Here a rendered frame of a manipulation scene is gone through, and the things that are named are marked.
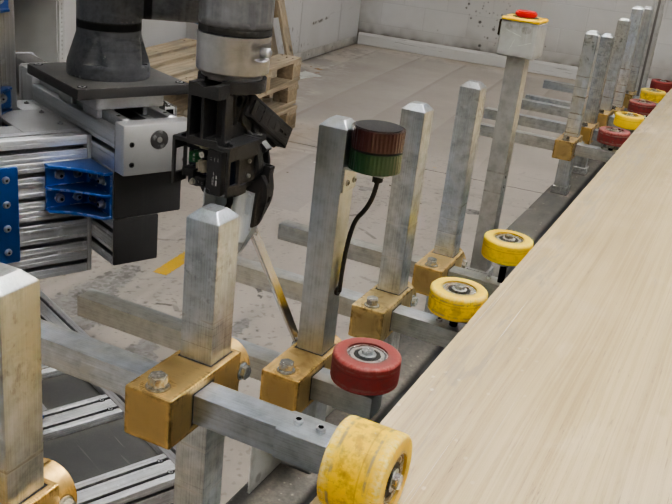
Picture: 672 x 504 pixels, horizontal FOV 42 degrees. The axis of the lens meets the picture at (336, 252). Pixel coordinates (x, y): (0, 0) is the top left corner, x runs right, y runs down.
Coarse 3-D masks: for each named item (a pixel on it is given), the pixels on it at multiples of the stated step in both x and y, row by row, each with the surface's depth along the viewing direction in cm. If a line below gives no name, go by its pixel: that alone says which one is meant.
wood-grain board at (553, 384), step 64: (640, 128) 236; (640, 192) 178; (576, 256) 140; (640, 256) 143; (512, 320) 115; (576, 320) 117; (640, 320) 120; (448, 384) 98; (512, 384) 99; (576, 384) 101; (640, 384) 103; (448, 448) 86; (512, 448) 87; (576, 448) 89; (640, 448) 90
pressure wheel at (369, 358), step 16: (336, 352) 101; (352, 352) 102; (368, 352) 101; (384, 352) 102; (336, 368) 100; (352, 368) 98; (368, 368) 98; (384, 368) 98; (336, 384) 100; (352, 384) 99; (368, 384) 98; (384, 384) 99
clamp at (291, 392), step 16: (336, 336) 113; (288, 352) 107; (304, 352) 107; (272, 368) 103; (304, 368) 104; (320, 368) 106; (272, 384) 103; (288, 384) 102; (304, 384) 103; (272, 400) 103; (288, 400) 102; (304, 400) 104
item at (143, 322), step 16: (80, 304) 118; (96, 304) 116; (112, 304) 116; (128, 304) 117; (96, 320) 117; (112, 320) 116; (128, 320) 115; (144, 320) 113; (160, 320) 113; (176, 320) 114; (144, 336) 114; (160, 336) 113; (176, 336) 112; (256, 352) 108; (272, 352) 109; (256, 368) 107; (320, 384) 104; (320, 400) 105; (336, 400) 103; (352, 400) 102; (368, 400) 101; (368, 416) 102
